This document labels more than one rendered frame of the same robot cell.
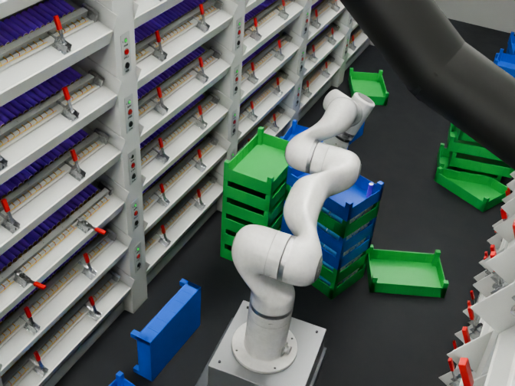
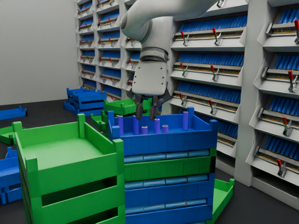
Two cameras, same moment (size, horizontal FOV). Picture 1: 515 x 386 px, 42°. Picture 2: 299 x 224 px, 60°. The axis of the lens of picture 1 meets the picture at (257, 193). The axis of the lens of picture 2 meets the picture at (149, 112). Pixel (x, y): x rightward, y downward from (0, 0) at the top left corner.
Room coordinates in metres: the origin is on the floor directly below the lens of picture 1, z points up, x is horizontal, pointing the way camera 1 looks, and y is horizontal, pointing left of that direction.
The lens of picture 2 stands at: (1.60, 0.37, 0.68)
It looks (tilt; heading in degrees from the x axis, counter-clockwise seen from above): 14 degrees down; 305
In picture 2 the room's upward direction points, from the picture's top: straight up
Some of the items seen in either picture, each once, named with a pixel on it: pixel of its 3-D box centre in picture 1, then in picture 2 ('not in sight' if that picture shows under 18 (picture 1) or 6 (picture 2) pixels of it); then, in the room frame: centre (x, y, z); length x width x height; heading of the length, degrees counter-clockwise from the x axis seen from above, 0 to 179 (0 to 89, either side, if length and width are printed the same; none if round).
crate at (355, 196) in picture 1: (334, 182); (158, 127); (2.02, -0.28, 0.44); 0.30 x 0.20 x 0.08; 47
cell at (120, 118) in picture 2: not in sight; (120, 125); (2.15, -0.25, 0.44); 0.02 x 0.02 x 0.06
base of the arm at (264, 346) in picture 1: (267, 325); not in sight; (1.26, -0.06, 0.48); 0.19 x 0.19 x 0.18
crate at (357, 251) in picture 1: (326, 231); (157, 196); (2.02, -0.28, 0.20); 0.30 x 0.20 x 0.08; 47
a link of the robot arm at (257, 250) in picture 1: (264, 268); not in sight; (1.27, -0.04, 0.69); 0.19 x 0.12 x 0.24; 72
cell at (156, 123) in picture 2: not in sight; (156, 128); (2.03, -0.28, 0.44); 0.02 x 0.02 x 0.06
